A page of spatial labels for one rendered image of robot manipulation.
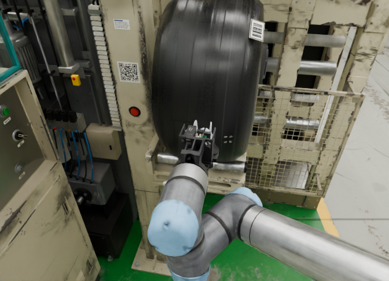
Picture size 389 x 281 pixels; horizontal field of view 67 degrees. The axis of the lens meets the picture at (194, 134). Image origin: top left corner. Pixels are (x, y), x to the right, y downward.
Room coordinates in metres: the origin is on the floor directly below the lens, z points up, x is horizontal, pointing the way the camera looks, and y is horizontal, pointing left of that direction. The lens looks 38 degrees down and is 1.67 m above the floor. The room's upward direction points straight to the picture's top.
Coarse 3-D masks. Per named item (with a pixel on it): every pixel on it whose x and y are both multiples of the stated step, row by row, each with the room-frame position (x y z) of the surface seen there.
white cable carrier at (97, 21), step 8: (96, 8) 0.95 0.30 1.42; (96, 16) 0.95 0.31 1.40; (96, 24) 0.95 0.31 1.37; (96, 32) 0.96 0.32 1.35; (104, 32) 0.96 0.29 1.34; (96, 40) 0.96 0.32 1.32; (104, 40) 0.95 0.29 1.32; (104, 48) 0.95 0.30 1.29; (104, 56) 0.95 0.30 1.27; (104, 64) 0.95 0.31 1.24; (104, 72) 0.96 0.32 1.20; (112, 80) 0.98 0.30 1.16; (112, 88) 0.95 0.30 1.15; (112, 96) 0.96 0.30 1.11; (112, 104) 0.95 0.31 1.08; (112, 112) 0.96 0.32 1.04; (112, 120) 0.96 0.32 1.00; (120, 120) 0.98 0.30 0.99
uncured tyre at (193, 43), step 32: (192, 0) 0.89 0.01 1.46; (224, 0) 0.88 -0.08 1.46; (256, 0) 0.93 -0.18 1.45; (160, 32) 0.83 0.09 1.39; (192, 32) 0.79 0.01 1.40; (224, 32) 0.78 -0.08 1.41; (160, 64) 0.75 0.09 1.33; (192, 64) 0.73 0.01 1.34; (224, 64) 0.72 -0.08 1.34; (256, 64) 0.74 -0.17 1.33; (160, 96) 0.71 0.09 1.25; (192, 96) 0.69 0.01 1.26; (224, 96) 0.68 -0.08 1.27; (256, 96) 0.74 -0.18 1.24; (160, 128) 0.72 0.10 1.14; (224, 128) 0.66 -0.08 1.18; (224, 160) 0.72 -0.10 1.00
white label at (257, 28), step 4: (252, 20) 0.81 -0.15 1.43; (256, 20) 0.81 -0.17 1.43; (252, 24) 0.80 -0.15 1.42; (256, 24) 0.80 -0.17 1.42; (260, 24) 0.81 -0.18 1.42; (264, 24) 0.81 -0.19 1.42; (252, 28) 0.79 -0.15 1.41; (256, 28) 0.79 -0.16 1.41; (260, 28) 0.79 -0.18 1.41; (264, 28) 0.80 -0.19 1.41; (252, 32) 0.78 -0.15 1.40; (256, 32) 0.78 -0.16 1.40; (260, 32) 0.78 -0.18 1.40; (252, 36) 0.77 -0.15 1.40; (256, 36) 0.77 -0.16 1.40; (260, 36) 0.78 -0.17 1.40; (260, 40) 0.77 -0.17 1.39
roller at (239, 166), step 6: (156, 156) 0.84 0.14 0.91; (162, 156) 0.84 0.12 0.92; (168, 156) 0.84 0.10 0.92; (174, 156) 0.83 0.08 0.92; (162, 162) 0.83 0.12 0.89; (168, 162) 0.83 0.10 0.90; (174, 162) 0.82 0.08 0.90; (216, 162) 0.80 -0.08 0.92; (222, 162) 0.80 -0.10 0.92; (228, 162) 0.80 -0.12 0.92; (234, 162) 0.80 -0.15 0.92; (240, 162) 0.80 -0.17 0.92; (246, 162) 0.80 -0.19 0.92; (216, 168) 0.79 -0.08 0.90; (222, 168) 0.79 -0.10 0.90; (228, 168) 0.79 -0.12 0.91; (234, 168) 0.78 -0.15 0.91; (240, 168) 0.78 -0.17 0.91; (246, 168) 0.78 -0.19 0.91
